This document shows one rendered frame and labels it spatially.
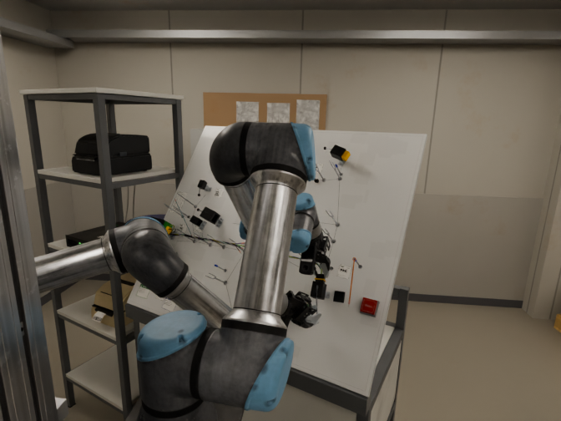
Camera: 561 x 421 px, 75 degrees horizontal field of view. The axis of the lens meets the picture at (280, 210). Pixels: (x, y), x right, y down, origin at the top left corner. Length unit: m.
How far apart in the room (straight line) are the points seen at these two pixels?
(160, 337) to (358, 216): 1.02
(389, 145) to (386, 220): 0.34
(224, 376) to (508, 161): 3.52
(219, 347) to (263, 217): 0.23
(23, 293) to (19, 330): 0.05
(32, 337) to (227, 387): 0.28
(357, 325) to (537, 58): 3.09
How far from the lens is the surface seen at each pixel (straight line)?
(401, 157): 1.58
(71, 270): 0.99
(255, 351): 0.62
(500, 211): 3.94
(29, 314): 0.59
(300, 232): 1.05
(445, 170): 3.69
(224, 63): 3.60
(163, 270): 0.86
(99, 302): 2.21
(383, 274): 1.39
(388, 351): 1.71
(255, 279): 0.64
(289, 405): 1.58
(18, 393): 0.61
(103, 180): 1.79
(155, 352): 0.65
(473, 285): 4.10
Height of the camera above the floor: 1.74
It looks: 14 degrees down
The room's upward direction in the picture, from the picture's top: 1 degrees clockwise
